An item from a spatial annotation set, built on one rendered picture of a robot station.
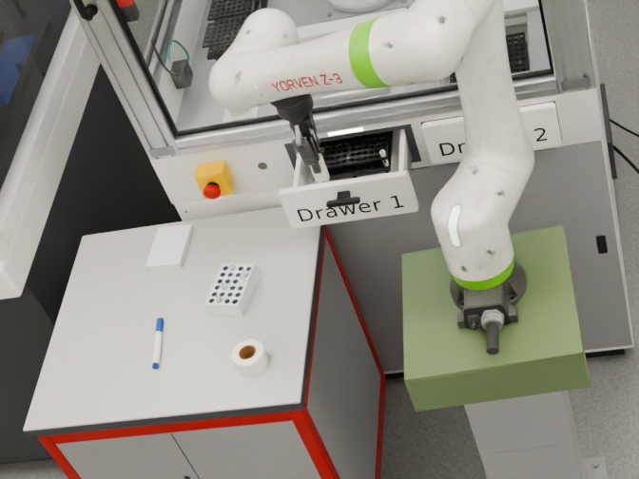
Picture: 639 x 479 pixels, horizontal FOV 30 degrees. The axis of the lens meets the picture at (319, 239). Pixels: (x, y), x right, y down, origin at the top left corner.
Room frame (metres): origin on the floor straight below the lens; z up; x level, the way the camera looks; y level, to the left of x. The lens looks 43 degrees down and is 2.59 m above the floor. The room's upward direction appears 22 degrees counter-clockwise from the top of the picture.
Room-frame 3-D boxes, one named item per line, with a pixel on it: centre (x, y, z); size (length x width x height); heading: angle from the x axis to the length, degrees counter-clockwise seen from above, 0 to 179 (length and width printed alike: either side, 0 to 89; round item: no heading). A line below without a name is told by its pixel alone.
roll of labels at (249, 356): (1.70, 0.22, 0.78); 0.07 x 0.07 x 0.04
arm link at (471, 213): (1.58, -0.28, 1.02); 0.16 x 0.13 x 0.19; 139
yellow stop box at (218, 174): (2.18, 0.18, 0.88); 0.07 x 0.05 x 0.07; 70
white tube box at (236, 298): (1.92, 0.22, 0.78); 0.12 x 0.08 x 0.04; 149
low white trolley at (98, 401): (1.94, 0.35, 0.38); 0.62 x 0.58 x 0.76; 70
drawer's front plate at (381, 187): (1.94, -0.09, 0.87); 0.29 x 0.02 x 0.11; 70
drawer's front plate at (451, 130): (1.97, -0.44, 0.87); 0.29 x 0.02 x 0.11; 70
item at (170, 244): (2.14, 0.33, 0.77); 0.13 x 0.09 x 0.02; 156
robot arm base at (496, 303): (1.51, -0.25, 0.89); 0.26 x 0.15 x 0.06; 159
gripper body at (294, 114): (1.94, -0.05, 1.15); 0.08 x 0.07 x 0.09; 160
